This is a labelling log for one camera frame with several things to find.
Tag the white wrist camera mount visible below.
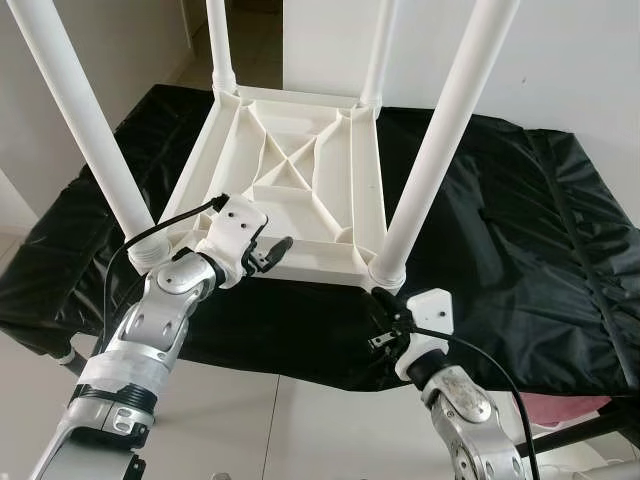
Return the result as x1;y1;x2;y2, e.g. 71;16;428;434
195;197;271;291
395;288;456;383

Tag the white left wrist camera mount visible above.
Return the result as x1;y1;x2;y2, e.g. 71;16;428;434
195;197;271;291

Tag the white round plastic object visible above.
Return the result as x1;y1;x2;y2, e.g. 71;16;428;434
545;445;640;480

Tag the white plastic children table top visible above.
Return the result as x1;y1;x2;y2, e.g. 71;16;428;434
155;85;408;288

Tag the white plastic table leg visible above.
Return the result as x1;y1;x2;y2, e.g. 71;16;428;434
368;0;523;293
205;0;241;96
5;0;173;273
358;0;399;109

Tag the pink plastic object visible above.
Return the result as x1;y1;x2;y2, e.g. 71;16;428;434
518;392;613;428

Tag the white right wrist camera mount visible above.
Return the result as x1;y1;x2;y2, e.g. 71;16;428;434
395;288;456;383

